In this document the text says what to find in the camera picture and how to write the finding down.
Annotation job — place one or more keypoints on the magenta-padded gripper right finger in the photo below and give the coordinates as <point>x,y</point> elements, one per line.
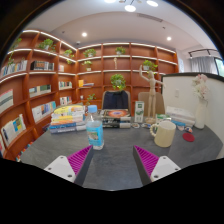
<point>163,166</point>

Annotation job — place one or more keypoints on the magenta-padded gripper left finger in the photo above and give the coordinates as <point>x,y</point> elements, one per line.
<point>61,166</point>

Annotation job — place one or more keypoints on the clear blue-capped water bottle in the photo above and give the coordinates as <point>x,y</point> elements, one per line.
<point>95,131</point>

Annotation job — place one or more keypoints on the cream ribbed mug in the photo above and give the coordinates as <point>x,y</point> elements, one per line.
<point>165,135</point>

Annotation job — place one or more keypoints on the flat round red coaster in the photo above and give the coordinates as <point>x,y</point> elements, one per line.
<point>188,137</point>

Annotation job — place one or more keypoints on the small round snack packet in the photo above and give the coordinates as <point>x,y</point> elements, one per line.
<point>135,125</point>
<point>188,129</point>
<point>180,128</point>
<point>145,125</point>

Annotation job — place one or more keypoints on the stack of colourful books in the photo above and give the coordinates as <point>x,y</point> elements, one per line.
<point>66,120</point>

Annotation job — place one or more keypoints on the green and white drink carton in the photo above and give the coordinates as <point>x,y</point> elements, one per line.
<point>139,111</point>

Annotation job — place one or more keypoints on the white ceramic vase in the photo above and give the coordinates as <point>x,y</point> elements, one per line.
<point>200,115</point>

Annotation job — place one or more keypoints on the stack of dark books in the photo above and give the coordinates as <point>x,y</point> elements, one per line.
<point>116,117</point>

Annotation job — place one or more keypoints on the wooden artist mannequin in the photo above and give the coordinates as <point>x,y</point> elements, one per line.
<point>152,90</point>

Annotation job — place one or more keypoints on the pink and white flower bouquet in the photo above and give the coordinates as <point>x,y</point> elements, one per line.
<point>200,86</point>

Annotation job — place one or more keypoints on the wooden shelf unit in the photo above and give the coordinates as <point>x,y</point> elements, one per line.
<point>43,66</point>

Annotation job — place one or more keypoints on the grey window curtain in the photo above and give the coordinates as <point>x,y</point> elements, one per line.
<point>203,65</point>

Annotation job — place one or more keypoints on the window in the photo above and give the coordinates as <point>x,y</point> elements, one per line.
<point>220,66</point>

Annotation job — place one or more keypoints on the recessed ceiling spotlights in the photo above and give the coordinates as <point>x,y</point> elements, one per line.
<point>84,34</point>

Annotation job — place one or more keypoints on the ceiling air vent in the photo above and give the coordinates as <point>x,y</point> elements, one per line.
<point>150,17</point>

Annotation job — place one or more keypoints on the round-bulb ceiling chandelier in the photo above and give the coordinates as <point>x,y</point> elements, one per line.
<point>130,8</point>

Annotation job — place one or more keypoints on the white wall socket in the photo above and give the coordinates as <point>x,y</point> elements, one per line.
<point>177,93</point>

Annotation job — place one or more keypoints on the black curtain rail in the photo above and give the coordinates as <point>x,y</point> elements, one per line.
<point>203,51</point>

